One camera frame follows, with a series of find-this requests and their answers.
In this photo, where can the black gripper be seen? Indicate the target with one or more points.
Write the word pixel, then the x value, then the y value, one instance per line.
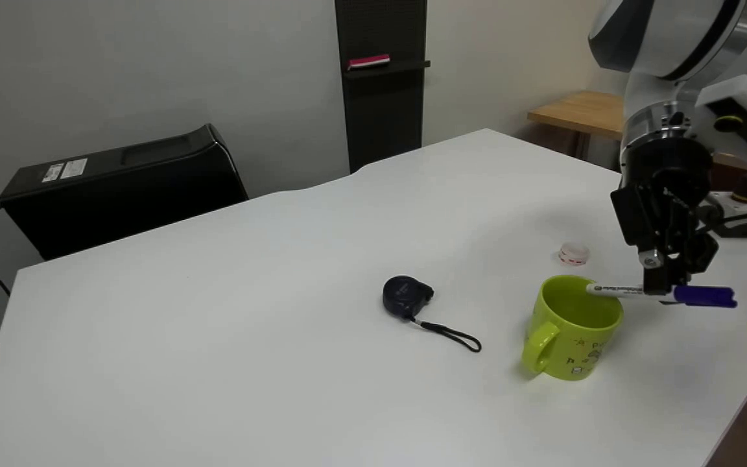
pixel 658 190

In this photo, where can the blue capped white marker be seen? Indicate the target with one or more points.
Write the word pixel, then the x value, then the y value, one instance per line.
pixel 705 297

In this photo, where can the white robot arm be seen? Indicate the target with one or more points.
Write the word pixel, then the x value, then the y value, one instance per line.
pixel 666 33

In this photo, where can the yellow green mug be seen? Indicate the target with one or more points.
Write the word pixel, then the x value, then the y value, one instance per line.
pixel 569 345

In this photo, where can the clear tape roll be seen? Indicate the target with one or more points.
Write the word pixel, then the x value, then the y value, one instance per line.
pixel 574 252

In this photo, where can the small wooden table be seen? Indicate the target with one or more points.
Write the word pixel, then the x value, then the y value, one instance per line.
pixel 577 111

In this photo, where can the tall black cabinet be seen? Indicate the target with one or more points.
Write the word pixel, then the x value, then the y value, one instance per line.
pixel 382 103

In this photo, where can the pink book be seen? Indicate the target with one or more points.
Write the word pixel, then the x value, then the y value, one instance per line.
pixel 365 59

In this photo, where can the black computer case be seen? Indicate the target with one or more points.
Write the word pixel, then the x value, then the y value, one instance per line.
pixel 131 198

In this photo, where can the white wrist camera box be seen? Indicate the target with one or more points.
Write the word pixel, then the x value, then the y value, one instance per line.
pixel 736 93

